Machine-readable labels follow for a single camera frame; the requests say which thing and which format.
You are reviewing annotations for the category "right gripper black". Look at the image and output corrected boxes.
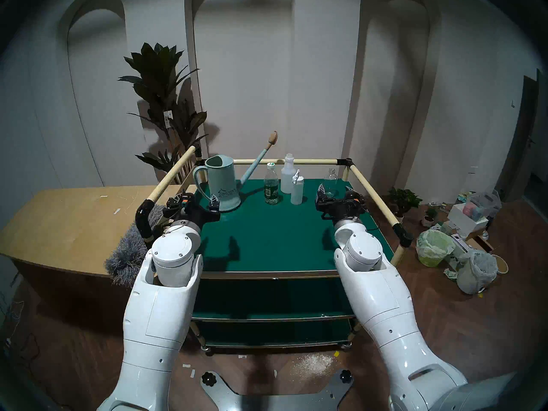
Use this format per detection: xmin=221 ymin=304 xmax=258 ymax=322
xmin=316 ymin=183 xmax=366 ymax=221

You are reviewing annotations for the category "flat white box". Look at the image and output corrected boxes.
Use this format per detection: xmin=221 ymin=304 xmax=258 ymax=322
xmin=443 ymin=234 xmax=471 ymax=261

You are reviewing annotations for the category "tall dark leafy plant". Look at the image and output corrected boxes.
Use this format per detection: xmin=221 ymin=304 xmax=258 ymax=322
xmin=118 ymin=43 xmax=209 ymax=184

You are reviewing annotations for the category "bin with green bag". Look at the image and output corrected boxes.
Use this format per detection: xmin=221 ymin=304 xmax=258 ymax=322
xmin=416 ymin=229 xmax=455 ymax=268

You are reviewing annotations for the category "white opaque plastic bottle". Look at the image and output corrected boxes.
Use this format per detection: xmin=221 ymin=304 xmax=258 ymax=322
xmin=280 ymin=153 xmax=297 ymax=194

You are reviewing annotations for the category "grey fluffy duster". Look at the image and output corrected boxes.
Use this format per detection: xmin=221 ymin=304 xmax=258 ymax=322
xmin=104 ymin=204 xmax=167 ymax=289

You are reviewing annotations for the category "white nozzle cap squeeze bottle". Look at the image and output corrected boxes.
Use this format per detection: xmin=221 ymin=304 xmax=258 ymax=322
xmin=291 ymin=170 xmax=304 ymax=205

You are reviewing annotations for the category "spilled powder patch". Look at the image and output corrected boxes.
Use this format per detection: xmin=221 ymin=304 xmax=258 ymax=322
xmin=295 ymin=352 xmax=337 ymax=378

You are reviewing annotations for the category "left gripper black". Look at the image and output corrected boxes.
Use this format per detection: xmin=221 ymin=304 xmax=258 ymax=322
xmin=165 ymin=194 xmax=221 ymax=233

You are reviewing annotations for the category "grey metal robot base plate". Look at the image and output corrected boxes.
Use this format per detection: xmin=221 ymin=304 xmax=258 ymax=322
xmin=200 ymin=370 xmax=354 ymax=411

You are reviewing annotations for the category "bin with clear bag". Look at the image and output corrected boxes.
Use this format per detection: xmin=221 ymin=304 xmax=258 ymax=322
xmin=456 ymin=249 xmax=498 ymax=296

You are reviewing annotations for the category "light blue watering can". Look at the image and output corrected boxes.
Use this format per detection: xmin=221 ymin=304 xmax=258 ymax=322
xmin=193 ymin=131 xmax=279 ymax=212

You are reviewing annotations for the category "green shelf cart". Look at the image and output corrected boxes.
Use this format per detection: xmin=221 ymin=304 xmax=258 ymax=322
xmin=135 ymin=145 xmax=414 ymax=355

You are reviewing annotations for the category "black floor cable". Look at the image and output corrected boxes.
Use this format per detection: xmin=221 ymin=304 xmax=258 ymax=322
xmin=0 ymin=301 xmax=41 ymax=372

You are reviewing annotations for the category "curved wooden side table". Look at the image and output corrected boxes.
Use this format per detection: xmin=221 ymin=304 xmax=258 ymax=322
xmin=0 ymin=185 xmax=197 ymax=282

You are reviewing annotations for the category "dark door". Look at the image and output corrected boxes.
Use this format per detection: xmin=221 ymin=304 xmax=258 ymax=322
xmin=497 ymin=70 xmax=548 ymax=222

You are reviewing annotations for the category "white cardboard box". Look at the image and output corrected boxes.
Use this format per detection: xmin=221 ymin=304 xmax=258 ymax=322
xmin=447 ymin=203 xmax=488 ymax=237

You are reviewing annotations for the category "green label water bottle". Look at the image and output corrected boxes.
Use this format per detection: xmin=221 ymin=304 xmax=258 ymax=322
xmin=264 ymin=162 xmax=279 ymax=205

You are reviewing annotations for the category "small bushy green plant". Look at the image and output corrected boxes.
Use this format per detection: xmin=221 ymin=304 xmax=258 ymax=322
xmin=387 ymin=188 xmax=422 ymax=220

